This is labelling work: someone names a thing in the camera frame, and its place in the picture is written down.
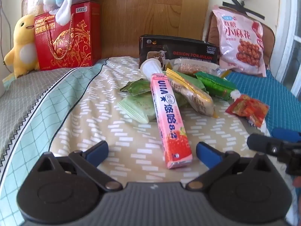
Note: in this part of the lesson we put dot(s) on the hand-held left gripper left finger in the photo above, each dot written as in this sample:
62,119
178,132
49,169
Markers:
98,151

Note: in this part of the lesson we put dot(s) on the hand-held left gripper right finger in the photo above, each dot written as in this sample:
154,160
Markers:
207,151

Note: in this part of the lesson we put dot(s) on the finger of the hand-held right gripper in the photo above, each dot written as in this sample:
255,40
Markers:
258,143
287,134

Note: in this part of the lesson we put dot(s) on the red snack packet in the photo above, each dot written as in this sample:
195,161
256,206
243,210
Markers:
247,109

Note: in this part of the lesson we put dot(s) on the pink candy stick pack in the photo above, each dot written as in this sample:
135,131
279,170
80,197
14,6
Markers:
169,122

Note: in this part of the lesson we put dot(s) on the patterned bed sheet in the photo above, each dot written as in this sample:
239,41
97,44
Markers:
94,122

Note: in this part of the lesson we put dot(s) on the blue checked blanket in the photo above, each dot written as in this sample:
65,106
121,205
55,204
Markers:
270,87

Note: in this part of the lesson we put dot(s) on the yellow-edged cracker packet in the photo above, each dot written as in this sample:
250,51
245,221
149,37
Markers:
199,101

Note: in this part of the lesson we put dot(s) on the light green pastry packet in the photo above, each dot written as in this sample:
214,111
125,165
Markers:
136,107

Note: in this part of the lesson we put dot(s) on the bright green snack packet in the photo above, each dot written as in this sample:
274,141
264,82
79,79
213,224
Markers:
216,87

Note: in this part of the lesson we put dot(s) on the dark green pastry packet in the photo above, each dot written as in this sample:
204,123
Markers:
136,87

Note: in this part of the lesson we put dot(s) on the clear peanut brittle packet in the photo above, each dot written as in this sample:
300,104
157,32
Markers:
192,67

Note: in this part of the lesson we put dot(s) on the white jelly cup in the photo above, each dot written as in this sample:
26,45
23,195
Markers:
150,67

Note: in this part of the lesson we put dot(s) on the large pink snack bag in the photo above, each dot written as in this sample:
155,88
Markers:
237,40

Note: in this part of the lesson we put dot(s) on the black cardboard box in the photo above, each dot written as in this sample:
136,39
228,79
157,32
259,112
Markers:
183,48

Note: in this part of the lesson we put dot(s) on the red gift box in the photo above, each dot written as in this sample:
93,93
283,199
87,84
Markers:
70,47

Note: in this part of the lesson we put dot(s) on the yellow duck plush toy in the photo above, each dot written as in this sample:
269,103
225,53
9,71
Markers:
22,49

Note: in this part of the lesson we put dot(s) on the brown cardboard box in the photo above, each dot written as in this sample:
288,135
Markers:
141,9

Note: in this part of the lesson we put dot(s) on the white window frame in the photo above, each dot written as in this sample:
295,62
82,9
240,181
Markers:
289,40

